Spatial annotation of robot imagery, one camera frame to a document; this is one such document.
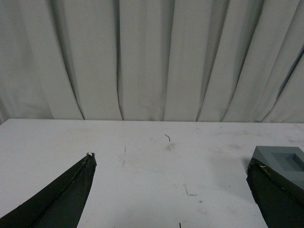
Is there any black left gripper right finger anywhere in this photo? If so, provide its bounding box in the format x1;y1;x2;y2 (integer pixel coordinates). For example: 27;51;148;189
247;158;304;228

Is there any gray base block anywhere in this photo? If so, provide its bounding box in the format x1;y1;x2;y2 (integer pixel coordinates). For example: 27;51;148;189
252;146;304;188

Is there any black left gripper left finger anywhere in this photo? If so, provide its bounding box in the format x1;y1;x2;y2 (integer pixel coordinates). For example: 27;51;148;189
0;153;97;228

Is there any white curtain backdrop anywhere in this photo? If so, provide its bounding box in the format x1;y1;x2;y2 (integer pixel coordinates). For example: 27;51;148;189
0;0;304;123

